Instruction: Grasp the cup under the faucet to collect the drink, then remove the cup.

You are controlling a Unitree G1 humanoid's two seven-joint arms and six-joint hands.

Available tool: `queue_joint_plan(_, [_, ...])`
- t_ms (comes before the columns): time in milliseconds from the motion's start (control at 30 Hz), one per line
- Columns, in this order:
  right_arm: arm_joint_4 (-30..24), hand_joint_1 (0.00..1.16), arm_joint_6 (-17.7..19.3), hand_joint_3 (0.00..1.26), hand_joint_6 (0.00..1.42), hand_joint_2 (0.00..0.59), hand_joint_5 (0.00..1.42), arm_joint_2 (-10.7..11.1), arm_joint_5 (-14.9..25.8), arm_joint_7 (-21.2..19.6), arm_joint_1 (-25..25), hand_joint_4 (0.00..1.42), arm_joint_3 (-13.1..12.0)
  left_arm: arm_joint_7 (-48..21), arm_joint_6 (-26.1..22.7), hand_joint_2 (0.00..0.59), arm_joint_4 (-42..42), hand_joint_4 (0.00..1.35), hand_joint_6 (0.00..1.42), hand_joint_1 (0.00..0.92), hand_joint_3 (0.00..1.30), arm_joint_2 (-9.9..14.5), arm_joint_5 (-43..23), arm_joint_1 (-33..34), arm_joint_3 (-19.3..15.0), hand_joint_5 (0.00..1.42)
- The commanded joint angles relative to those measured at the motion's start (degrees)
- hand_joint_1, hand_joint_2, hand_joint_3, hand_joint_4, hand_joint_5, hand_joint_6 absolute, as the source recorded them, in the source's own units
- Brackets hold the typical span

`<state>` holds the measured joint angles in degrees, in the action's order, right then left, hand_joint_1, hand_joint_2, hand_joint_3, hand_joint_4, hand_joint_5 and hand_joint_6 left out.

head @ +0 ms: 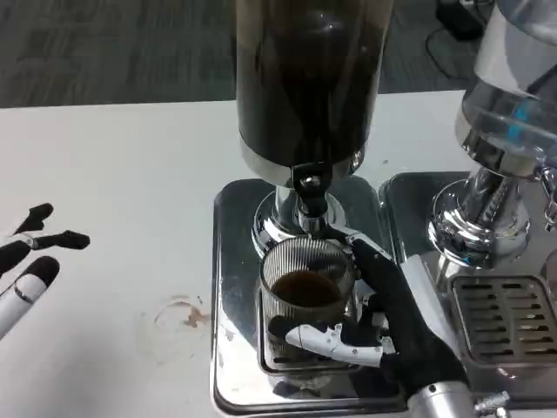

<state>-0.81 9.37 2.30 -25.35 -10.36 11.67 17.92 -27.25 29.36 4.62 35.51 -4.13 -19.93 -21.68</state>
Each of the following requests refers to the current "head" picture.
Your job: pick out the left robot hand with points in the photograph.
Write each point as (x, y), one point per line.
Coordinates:
(22, 287)

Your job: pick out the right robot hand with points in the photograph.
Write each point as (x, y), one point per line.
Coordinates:
(404, 313)

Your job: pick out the clear ribbed glass cup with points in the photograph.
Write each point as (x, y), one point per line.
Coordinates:
(304, 270)

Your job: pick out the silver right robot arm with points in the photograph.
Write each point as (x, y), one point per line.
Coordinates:
(444, 400)

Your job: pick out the chrome dispenser tap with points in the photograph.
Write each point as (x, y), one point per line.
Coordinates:
(549, 191)

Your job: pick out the clear drink dispenser steel base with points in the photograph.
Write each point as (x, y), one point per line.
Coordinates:
(500, 109)

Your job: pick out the dark drink dispenser steel base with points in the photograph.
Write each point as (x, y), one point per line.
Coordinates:
(304, 87)

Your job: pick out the black box on floor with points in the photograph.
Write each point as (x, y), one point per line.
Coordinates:
(459, 17)

